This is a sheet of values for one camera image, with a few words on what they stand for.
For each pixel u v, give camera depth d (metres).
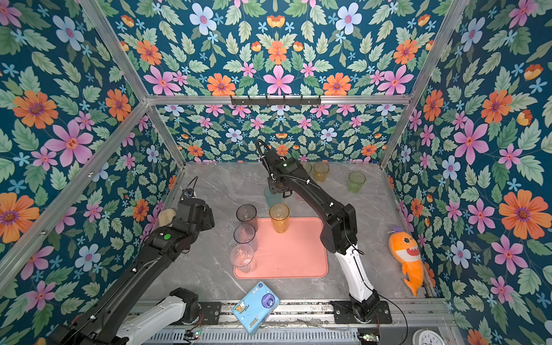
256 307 0.70
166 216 0.94
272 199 0.94
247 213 0.84
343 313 0.72
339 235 0.54
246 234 0.83
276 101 0.92
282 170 0.62
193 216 0.58
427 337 0.66
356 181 1.04
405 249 0.80
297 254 0.89
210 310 0.74
